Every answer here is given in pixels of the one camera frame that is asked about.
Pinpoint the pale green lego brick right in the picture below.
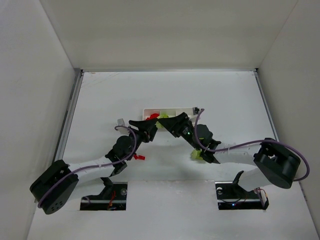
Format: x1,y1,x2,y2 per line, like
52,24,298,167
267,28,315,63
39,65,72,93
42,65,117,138
190,149,203,160

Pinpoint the pale green square lego brick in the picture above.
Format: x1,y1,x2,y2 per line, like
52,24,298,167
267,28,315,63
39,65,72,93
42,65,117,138
159,113,169,119

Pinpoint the red round lego piece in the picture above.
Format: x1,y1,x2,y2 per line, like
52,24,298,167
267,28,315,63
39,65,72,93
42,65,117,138
146,113,160,120

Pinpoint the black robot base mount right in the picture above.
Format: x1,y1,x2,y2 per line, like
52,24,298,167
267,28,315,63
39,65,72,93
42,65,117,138
215,171,270,211

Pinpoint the aluminium frame rail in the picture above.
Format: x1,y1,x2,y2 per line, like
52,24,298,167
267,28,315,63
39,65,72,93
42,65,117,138
51,68,84,164
250,70,300,185

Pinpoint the white three-compartment tray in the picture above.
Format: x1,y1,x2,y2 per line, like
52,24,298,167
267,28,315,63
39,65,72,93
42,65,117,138
141,107,198,127

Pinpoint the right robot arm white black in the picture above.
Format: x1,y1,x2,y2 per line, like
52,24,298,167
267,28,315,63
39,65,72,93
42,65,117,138
157,112,301,192

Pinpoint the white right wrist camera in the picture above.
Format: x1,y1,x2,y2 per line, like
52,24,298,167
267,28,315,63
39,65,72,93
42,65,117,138
192,107,200,116

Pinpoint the right aluminium frame rail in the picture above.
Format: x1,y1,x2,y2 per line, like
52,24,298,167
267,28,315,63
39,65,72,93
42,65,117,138
250,70,300,185

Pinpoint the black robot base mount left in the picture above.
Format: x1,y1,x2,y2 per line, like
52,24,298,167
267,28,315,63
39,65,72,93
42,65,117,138
79,177,128,211

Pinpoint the left aluminium frame rail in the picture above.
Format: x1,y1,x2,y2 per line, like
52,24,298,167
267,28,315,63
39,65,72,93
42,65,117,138
51,68,84,164

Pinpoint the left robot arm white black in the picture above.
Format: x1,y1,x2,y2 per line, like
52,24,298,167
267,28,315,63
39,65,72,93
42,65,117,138
29,118,158,215

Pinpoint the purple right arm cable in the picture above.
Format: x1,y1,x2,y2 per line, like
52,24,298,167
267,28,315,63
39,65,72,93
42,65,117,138
193,107,311,181

